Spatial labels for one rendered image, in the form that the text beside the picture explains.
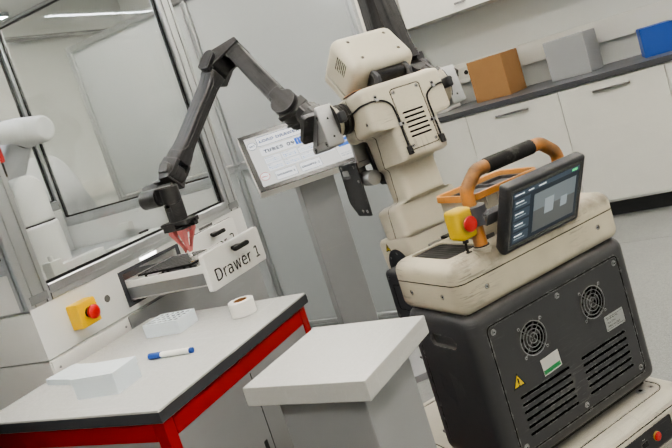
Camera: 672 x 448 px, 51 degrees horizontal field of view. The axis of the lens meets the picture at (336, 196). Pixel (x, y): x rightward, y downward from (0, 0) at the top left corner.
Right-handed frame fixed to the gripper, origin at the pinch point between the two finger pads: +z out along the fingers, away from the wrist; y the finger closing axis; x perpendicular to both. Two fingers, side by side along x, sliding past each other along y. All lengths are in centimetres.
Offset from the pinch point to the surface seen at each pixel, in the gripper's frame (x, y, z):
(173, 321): 22.0, -6.2, 14.4
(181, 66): -55, 24, -57
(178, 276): 5.9, 1.8, 6.3
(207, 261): 6.5, -10.8, 3.3
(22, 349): 40, 32, 10
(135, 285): 5.9, 19.5, 6.7
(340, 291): -100, 13, 52
